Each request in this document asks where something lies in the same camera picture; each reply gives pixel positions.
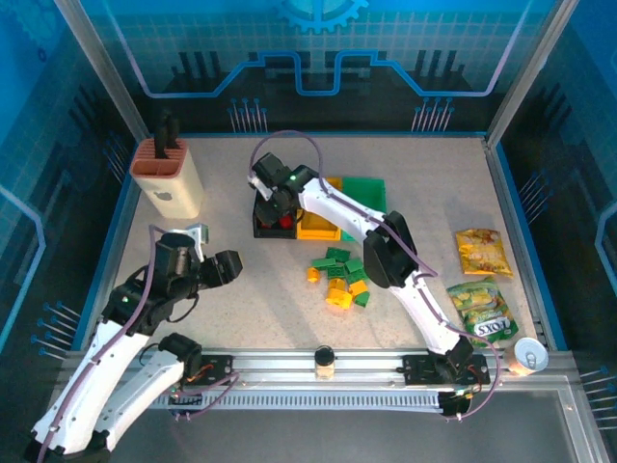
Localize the black plastic container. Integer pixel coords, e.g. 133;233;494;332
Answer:
253;192;300;240

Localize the yellow plastic container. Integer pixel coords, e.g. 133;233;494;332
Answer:
296;177;344;241

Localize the green plastic container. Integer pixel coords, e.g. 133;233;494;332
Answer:
339;177;389;242

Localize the cream knife block pink top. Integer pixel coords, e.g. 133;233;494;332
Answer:
129;138;204;221

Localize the glass jar black lid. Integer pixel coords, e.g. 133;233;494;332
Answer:
312;345;336;381

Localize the yellow snack bag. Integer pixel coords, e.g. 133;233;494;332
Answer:
455;229;515;278

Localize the green snack bag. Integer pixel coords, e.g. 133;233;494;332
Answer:
445;276;521;350

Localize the metal can with pull tab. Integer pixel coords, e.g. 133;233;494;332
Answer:
502;336;551;378

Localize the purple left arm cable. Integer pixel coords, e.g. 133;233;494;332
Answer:
36;224;241;463

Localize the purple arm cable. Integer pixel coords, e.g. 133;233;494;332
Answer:
248;129;505;423
36;224;241;463

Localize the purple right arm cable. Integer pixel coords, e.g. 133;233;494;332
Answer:
248;129;505;423

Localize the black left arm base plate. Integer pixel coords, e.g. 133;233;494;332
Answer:
180;353;236;387

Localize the aluminium mounting rail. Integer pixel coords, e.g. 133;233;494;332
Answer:
60;347;573;388

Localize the slotted grey cable duct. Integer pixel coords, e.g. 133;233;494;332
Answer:
144;391;445;412

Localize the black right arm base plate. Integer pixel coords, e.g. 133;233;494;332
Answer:
401;354;491;387

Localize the aluminium enclosure post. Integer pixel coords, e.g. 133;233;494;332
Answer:
52;0;151;142
485;0;580;149

